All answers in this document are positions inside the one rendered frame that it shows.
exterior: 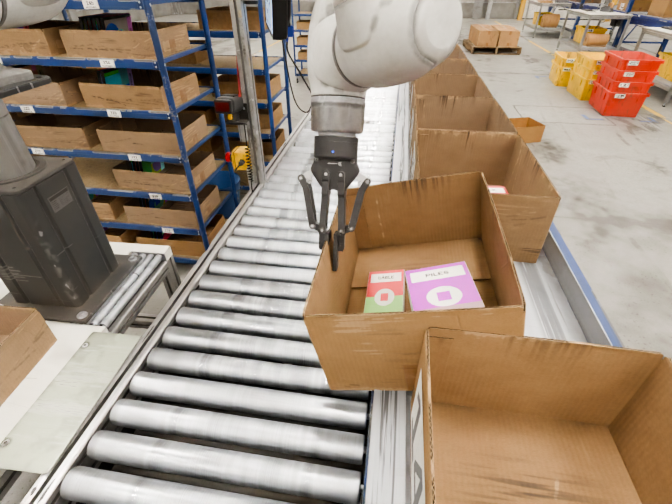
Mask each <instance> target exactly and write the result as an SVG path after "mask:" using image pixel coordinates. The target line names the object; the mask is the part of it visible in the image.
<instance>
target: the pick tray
mask: <svg viewBox="0 0 672 504"><path fill-rule="evenodd" d="M56 341H57V338H56V337H55V335H54V334H53V332H52V331H51V329H50V328H49V326H48V325H47V323H46V321H45V320H44V318H43V317H42V315H41V314H40V312H39V311H38V310H37V309H36V308H32V307H18V306H4V305H0V407H1V406H2V404H3V403H4V402H5V401H6V400H7V399H8V397H9V396H10V395H11V394H12V393H13V392H14V390H15V389H16V388H17V387H18V386H19V385H20V383H21V382H22V381H23V380H24V379H25V378H26V376H27V375H28V374H29V373H30V372H31V371H32V369H33V368H34V367H35V366H36V365H37V364H38V362H39V361H40V360H41V359H42V358H43V357H44V355H45V354H46V353H47V352H48V351H49V350H50V348H51V347H52V346H53V345H54V344H55V343H56Z"/></svg>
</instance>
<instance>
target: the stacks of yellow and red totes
mask: <svg viewBox="0 0 672 504"><path fill-rule="evenodd" d="M555 54H556V55H555V59H552V61H551V62H552V66H551V71H550V75H549V79H550V80H551V81H552V83H553V84H554V85H555V86H562V87H567V89H566V90H567V91H568V92H569V93H571V94H572V95H573V96H574V97H576V98H577V99H578V100H580V101H589V104H590V105H591V106H592V107H593V108H595V109H596V110H597V111H598V112H599V113H600V114H601V115H603V116H616V117H633V118H635V117H636V116H637V114H638V112H639V110H640V108H641V107H642V105H643V103H644V101H645V99H646V98H647V97H650V93H648V90H649V88H650V86H653V85H654V82H653V80H654V78H655V76H656V75H659V73H660V72H659V71H658V69H659V67H660V65H661V64H664V62H665V60H662V59H660V58H657V57H655V56H652V55H650V54H647V53H645V52H641V51H613V50H605V52H604V53H603V52H563V51H555Z"/></svg>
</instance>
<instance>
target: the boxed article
mask: <svg viewBox="0 0 672 504"><path fill-rule="evenodd" d="M404 304H405V271H404V269H402V270H389V271H376V272H369V279H368V286H367V293H366V300H365V307H364V313H373V312H397V311H404Z"/></svg>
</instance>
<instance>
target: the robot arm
mask: <svg viewBox="0 0 672 504"><path fill-rule="evenodd" d="M67 2H68V0H0V30H2V29H12V28H18V27H24V26H29V25H33V24H37V23H40V22H43V21H46V20H49V19H51V18H53V17H55V16H56V15H58V14H59V13H60V12H61V11H62V10H63V9H64V7H65V6H66V4H67ZM462 19H463V15H462V5H461V1H460V0H316V1H315V4H314V8H313V11H312V15H311V20H310V25H309V34H308V49H307V67H308V79H309V82H310V87H311V131H313V132H318V136H314V161H313V164H312V165H311V170H309V171H307V172H305V173H303V174H300V175H298V177H297V178H298V181H299V182H300V184H301V186H302V188H303V193H304V199H305V205H306V211H307V217H308V223H309V227H310V229H314V230H317V231H318V232H319V246H318V247H319V250H322V248H323V245H324V242H325V241H327V244H328V245H329V242H330V238H331V230H327V228H328V216H329V204H330V194H331V190H336V191H337V196H338V231H335V233H334V234H333V269H332V271H337V269H338V267H339V251H341V252H343V250H344V248H345V235H346V233H349V232H353V231H354V230H355V228H356V224H357V220H358V217H359V213H360V209H361V206H362V202H363V198H364V194H365V191H366V189H367V188H368V187H369V185H370V184H371V182H372V180H371V178H370V177H366V176H365V175H363V174H362V173H360V169H359V166H358V163H357V159H358V142H359V138H356V136H355V134H361V133H363V129H364V113H365V106H366V103H365V99H366V92H367V90H369V89H370V88H371V87H372V88H386V87H392V86H397V85H401V84H405V83H408V82H411V81H414V80H416V79H418V78H420V77H422V76H423V75H425V74H426V73H428V72H429V71H430V70H432V69H433V68H435V67H436V66H437V65H439V64H440V63H442V62H443V61H444V60H445V59H446V58H447V57H448V56H449V55H450V54H451V53H452V51H453V50H454V48H455V46H456V44H457V42H458V40H459V37H460V33H461V28H462ZM31 79H34V75H33V73H32V71H31V70H28V69H21V68H13V67H7V66H4V65H2V64H1V63H0V87H3V86H6V85H10V84H13V83H17V82H21V81H26V80H31ZM312 176H314V177H315V179H316V180H317V182H318V183H319V185H320V186H321V188H322V189H321V207H320V220H319V222H318V220H317V214H316V207H315V201H314V195H313V189H312V185H311V183H312V182H313V179H312ZM355 178H357V179H358V182H357V185H358V187H359V189H358V192H357V195H356V199H355V203H354V207H353V211H352V214H351V218H350V222H349V224H348V225H346V194H347V188H348V187H349V186H350V185H351V183H352V182H353V181H354V180H355Z"/></svg>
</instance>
